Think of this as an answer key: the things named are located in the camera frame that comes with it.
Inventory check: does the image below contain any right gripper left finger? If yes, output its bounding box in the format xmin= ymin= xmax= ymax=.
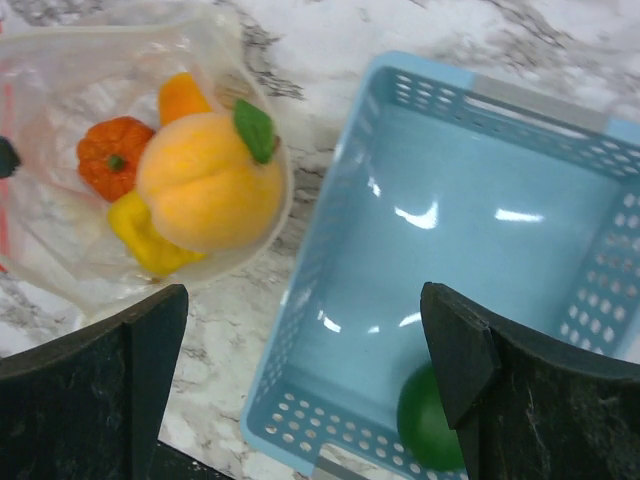
xmin=1 ymin=285 xmax=189 ymax=479

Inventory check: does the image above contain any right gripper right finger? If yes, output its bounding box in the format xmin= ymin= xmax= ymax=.
xmin=420 ymin=282 xmax=639 ymax=479

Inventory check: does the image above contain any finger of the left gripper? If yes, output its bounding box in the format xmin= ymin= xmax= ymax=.
xmin=0 ymin=136 xmax=21 ymax=179

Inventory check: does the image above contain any bumpy red orange tangerine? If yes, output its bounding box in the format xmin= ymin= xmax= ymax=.
xmin=76 ymin=116 xmax=155 ymax=203

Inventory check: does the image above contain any clear zip bag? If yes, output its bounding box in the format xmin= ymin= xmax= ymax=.
xmin=1 ymin=83 xmax=13 ymax=255
xmin=0 ymin=2 xmax=296 ymax=321

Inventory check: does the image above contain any yellow bell pepper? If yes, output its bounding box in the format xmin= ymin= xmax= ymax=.
xmin=107 ymin=190 xmax=206 ymax=277

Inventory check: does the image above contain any yellow orange peach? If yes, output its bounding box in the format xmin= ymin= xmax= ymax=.
xmin=136 ymin=100 xmax=284 ymax=253

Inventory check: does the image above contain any clear zip top bag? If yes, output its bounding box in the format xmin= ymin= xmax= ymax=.
xmin=1 ymin=83 xmax=13 ymax=255

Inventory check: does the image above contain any orange bell pepper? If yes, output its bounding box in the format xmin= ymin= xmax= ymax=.
xmin=157 ymin=72 xmax=213 ymax=126

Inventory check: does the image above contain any green avocado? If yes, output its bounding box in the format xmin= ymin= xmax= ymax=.
xmin=396 ymin=364 xmax=464 ymax=471

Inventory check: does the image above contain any light blue plastic basket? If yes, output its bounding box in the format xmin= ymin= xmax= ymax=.
xmin=241 ymin=52 xmax=639 ymax=479

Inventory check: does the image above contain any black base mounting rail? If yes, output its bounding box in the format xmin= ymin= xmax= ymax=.
xmin=148 ymin=441 xmax=233 ymax=480

